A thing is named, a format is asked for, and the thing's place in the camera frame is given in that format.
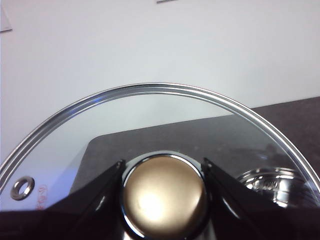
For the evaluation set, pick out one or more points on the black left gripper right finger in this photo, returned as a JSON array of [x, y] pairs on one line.
[[250, 220]]

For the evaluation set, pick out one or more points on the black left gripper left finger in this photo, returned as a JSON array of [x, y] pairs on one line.
[[75, 220]]

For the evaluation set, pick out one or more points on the glass lid with green knob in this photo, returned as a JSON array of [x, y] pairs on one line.
[[162, 200]]

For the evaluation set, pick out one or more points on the pale green electric steamer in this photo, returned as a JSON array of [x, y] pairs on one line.
[[272, 185]]

